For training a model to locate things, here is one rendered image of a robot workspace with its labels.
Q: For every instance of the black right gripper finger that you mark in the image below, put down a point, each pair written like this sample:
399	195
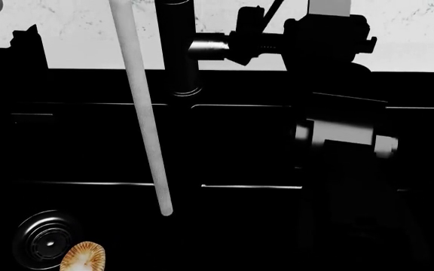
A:
252	50
250	21

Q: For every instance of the black faucet column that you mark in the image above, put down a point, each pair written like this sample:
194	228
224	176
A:
177	56

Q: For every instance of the grey faucet spout tube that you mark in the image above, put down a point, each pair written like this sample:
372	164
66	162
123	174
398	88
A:
141	107

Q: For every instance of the black sink basin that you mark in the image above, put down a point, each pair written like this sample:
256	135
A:
89	146

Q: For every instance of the black silhouetted counter object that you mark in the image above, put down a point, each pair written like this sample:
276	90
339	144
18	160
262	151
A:
21	52

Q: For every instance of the orange ribbed shell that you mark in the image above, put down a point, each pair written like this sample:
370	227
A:
84	257

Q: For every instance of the grey gripper camera box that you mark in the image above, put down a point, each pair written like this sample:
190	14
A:
329	7

